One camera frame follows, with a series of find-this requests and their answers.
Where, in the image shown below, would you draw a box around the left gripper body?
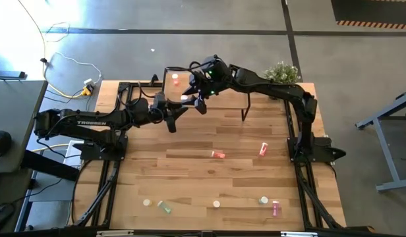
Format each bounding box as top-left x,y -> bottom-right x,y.
146,92 -> 173,124

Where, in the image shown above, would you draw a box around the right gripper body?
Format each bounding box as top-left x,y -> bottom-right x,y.
188,55 -> 235,99

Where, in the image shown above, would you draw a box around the green medicine bottle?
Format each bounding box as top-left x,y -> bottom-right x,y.
156,200 -> 173,215

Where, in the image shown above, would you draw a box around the potted green plant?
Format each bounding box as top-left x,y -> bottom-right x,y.
262,61 -> 302,86

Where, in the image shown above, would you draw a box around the black desk foot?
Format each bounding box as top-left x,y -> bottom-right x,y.
20,149 -> 80,182

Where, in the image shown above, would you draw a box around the grey desk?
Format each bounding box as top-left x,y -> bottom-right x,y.
0,80 -> 49,174

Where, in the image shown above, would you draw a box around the black flat device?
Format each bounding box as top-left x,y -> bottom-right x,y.
0,70 -> 27,81

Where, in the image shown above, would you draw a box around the black round pouch red print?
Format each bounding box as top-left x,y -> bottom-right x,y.
0,130 -> 13,157

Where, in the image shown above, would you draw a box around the black hazard-striped mat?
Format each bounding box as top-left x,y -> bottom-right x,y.
330,0 -> 406,30

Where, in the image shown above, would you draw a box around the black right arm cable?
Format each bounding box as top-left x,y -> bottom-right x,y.
163,54 -> 223,72

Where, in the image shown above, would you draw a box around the black aluminium table frame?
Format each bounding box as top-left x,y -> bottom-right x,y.
69,80 -> 375,233

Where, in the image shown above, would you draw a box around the white cable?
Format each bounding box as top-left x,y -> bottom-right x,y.
53,51 -> 103,85

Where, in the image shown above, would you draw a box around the yellow cable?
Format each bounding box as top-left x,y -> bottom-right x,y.
17,0 -> 92,99

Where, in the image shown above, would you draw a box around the blue-grey metal table frame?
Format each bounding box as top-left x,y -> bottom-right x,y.
354,91 -> 406,194

